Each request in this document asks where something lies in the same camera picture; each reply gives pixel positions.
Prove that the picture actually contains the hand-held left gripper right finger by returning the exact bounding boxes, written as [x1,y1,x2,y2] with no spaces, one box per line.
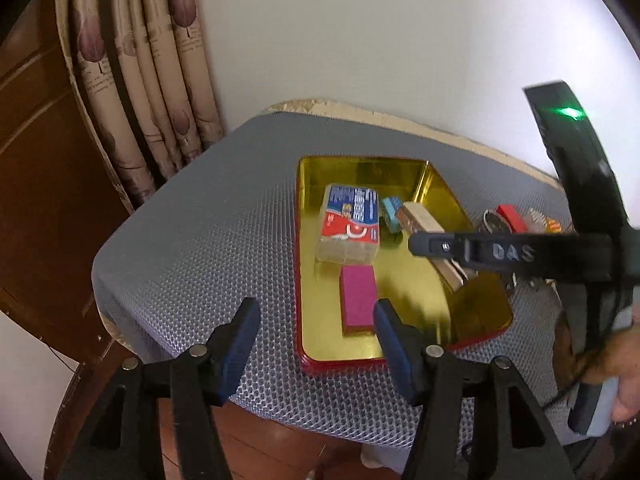
[373,298,577,480]

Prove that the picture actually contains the brown wooden door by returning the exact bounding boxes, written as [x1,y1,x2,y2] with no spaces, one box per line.
[0,0,138,396]

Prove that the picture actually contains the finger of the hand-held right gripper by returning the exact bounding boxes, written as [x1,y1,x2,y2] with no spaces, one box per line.
[408,230,616,282]

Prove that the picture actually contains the toothpaste box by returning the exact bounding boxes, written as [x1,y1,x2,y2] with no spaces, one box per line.
[315,183,382,266]

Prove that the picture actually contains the beige patterned curtain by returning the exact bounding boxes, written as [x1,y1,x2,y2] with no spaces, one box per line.
[54,0,226,212]

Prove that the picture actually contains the red block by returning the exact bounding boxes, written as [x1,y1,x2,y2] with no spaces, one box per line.
[496,204,528,233]

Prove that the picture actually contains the clear acrylic object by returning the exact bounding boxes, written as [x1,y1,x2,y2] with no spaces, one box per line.
[481,210,516,234]

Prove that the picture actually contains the person's right hand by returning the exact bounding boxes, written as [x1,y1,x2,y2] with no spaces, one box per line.
[575,305,640,428]

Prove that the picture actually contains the pink foam block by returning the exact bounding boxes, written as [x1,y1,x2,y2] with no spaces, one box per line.
[339,265,377,337]

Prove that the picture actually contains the grey mesh mat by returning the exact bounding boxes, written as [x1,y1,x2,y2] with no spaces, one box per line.
[91,112,623,466]

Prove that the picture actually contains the small blue eraser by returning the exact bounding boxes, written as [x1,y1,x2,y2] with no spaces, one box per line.
[380,196,405,236]

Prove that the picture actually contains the gold metal tin tray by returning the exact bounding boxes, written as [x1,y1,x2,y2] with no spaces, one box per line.
[294,156,514,377]

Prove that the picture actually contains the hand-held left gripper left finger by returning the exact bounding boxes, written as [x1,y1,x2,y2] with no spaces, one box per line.
[47,297,262,480]

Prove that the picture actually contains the tan cardboard box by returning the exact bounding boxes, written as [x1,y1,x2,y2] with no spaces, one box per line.
[396,201,469,293]

